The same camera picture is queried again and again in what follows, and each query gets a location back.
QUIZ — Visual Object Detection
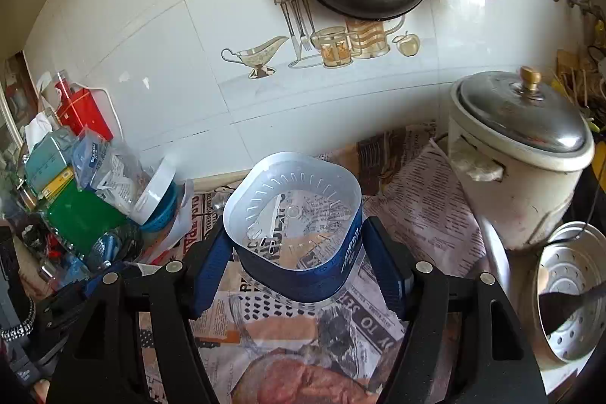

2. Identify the metal steamer pot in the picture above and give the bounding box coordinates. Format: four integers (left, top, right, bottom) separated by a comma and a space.
519, 221, 605, 369

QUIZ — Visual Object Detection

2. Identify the green plastic container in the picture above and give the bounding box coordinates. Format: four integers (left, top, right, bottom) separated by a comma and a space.
43, 181, 127, 256

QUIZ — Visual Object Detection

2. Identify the red carton box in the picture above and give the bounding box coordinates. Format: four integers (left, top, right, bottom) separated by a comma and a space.
55, 79, 113, 142

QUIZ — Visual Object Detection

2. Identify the newspaper print tablecloth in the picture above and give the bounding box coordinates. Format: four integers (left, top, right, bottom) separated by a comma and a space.
191, 122, 489, 403

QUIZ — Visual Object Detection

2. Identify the clear plastic packet bag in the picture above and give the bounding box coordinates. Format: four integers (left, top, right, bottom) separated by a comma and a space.
72, 127, 150, 215

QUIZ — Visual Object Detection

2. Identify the white box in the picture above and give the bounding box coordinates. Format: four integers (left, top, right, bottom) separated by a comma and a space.
247, 193, 286, 241

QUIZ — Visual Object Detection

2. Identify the clear glass jar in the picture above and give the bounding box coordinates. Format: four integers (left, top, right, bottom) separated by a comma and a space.
211, 188, 234, 214

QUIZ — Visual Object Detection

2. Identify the white and blue colander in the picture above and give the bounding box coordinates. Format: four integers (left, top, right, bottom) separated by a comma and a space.
128, 159, 178, 233

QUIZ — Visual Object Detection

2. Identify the yellow flat box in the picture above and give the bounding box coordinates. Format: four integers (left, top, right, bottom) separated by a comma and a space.
42, 166, 74, 200

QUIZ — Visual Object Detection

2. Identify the teal tissue box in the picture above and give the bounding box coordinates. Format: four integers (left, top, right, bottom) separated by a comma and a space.
25, 113, 77, 195

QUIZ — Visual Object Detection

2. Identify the white rice cooker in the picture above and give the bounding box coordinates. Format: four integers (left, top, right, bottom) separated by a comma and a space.
448, 67, 595, 250

